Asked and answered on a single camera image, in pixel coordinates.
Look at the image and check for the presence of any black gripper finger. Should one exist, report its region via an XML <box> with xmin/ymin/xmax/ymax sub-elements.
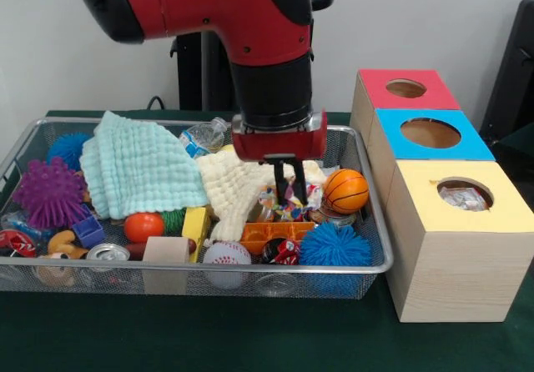
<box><xmin>290</xmin><ymin>159</ymin><xmax>309</xmax><ymax>207</ymax></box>
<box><xmin>273</xmin><ymin>158</ymin><xmax>290</xmax><ymax>206</ymax></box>

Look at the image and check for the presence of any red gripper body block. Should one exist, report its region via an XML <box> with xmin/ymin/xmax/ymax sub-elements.
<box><xmin>231</xmin><ymin>111</ymin><xmax>329</xmax><ymax>163</ymax></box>

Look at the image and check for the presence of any polka-dot paper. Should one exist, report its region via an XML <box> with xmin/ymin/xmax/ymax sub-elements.
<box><xmin>440</xmin><ymin>183</ymin><xmax>490</xmax><ymax>213</ymax></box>
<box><xmin>256</xmin><ymin>182</ymin><xmax>325</xmax><ymax>223</ymax></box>

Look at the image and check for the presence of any wooden three-hole sorting box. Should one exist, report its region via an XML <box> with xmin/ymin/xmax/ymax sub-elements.
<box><xmin>349</xmin><ymin>68</ymin><xmax>534</xmax><ymax>323</ymax></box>

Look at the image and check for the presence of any silver mesh bin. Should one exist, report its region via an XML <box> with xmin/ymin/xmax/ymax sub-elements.
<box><xmin>0</xmin><ymin>117</ymin><xmax>395</xmax><ymax>300</ymax></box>

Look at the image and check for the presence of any orange toy basketball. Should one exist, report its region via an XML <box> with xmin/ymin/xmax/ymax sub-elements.
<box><xmin>323</xmin><ymin>168</ymin><xmax>370</xmax><ymax>215</ymax></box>

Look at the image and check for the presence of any cream cloth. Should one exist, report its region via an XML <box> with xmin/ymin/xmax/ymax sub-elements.
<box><xmin>195</xmin><ymin>145</ymin><xmax>329</xmax><ymax>243</ymax></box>

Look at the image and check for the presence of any blue fuzzy ball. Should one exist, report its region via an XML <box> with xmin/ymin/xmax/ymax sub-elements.
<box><xmin>46</xmin><ymin>133</ymin><xmax>92</xmax><ymax>171</ymax></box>
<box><xmin>299</xmin><ymin>221</ymin><xmax>373</xmax><ymax>298</ymax></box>

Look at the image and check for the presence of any white toy baseball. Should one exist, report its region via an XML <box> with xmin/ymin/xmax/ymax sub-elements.
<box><xmin>203</xmin><ymin>241</ymin><xmax>253</xmax><ymax>289</ymax></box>

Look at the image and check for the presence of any mint green cloth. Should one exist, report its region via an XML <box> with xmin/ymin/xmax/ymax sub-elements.
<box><xmin>78</xmin><ymin>110</ymin><xmax>209</xmax><ymax>219</ymax></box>

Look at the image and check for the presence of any plain wooden block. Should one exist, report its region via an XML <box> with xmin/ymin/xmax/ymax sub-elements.
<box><xmin>142</xmin><ymin>236</ymin><xmax>191</xmax><ymax>294</ymax></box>

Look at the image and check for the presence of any orange-red ball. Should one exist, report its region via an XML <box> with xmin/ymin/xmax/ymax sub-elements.
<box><xmin>123</xmin><ymin>212</ymin><xmax>166</xmax><ymax>244</ymax></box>

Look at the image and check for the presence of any dark green tablecloth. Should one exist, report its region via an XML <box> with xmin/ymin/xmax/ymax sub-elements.
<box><xmin>0</xmin><ymin>110</ymin><xmax>534</xmax><ymax>372</ymax></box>

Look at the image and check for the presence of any purple spiky ball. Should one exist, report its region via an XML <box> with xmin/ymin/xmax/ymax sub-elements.
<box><xmin>12</xmin><ymin>157</ymin><xmax>88</xmax><ymax>231</ymax></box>

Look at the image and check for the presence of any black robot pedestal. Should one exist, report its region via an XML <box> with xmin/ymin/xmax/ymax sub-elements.
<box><xmin>169</xmin><ymin>0</ymin><xmax>335</xmax><ymax>113</ymax></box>

